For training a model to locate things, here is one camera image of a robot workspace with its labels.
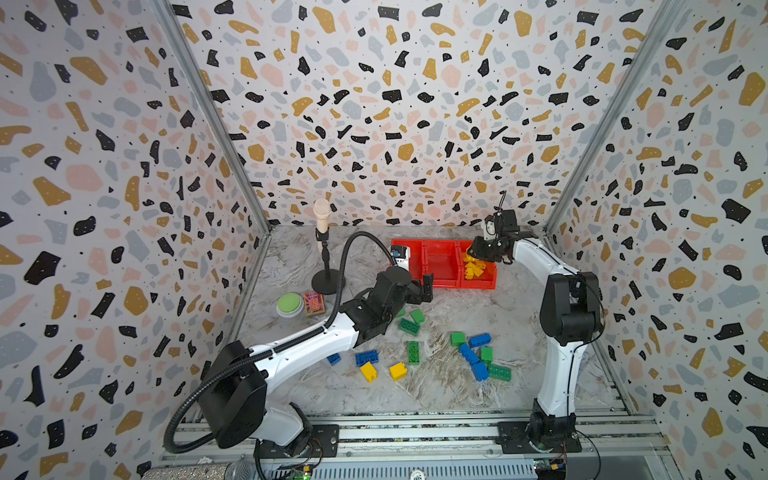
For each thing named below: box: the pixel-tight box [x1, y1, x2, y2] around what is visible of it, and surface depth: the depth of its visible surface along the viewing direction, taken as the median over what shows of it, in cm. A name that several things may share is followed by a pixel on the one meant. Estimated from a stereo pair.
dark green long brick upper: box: [398, 318, 421, 336], surface depth 94 cm
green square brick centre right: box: [450, 332, 467, 347], surface depth 94 cm
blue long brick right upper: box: [468, 333, 492, 348], surface depth 92 cm
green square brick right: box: [481, 346, 493, 362], surface depth 89 cm
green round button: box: [277, 292, 301, 313], surface depth 99 cm
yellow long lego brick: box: [465, 262, 484, 280], surface depth 108 cm
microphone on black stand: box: [311, 198, 346, 295], surface depth 94 cm
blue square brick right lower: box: [472, 362, 489, 382], surface depth 87 cm
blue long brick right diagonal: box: [459, 343, 481, 366], surface depth 89 cm
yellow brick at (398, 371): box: [389, 362, 408, 382], surface depth 85 cm
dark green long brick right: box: [489, 364, 512, 382], surface depth 86 cm
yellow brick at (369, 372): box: [360, 361, 378, 383], surface depth 84 cm
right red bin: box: [460, 240, 497, 290], surface depth 105 cm
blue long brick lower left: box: [355, 350, 379, 367], surface depth 89 cm
